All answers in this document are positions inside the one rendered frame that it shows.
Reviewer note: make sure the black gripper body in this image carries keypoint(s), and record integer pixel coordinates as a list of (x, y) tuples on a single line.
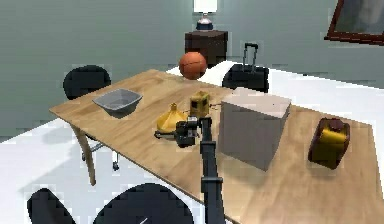
[(184, 133)]

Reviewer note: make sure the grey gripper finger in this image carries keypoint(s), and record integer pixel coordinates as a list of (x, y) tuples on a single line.
[(165, 135)]

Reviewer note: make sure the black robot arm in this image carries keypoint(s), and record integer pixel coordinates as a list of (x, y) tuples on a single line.
[(210, 166)]

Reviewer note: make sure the yellow cone-shaped vase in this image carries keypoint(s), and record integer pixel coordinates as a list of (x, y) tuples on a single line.
[(170, 120)]

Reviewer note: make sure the yellow box-shaped container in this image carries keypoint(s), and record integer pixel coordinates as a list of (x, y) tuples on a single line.
[(200, 104)]

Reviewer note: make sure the wooden dining table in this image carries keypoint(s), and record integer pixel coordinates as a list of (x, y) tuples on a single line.
[(150, 100)]

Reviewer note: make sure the grey square bowl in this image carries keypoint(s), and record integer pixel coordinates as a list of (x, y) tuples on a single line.
[(118, 101)]

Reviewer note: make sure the orange basketball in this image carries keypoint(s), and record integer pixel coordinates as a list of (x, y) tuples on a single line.
[(192, 65)]

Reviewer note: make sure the grey cardboard box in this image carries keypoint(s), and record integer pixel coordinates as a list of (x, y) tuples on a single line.
[(253, 133)]

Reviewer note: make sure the black round chair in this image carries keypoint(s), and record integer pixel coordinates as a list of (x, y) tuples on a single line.
[(48, 208), (146, 205)]

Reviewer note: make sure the dark brown nightstand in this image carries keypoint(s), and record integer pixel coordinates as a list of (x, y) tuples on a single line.
[(208, 45)]

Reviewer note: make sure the black wheeled office chair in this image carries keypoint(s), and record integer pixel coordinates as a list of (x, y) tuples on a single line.
[(86, 81)]

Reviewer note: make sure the white shade table lamp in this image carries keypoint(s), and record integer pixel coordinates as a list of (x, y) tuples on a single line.
[(205, 15)]

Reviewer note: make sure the brown framed wall picture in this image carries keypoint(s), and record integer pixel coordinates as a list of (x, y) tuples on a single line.
[(356, 20)]

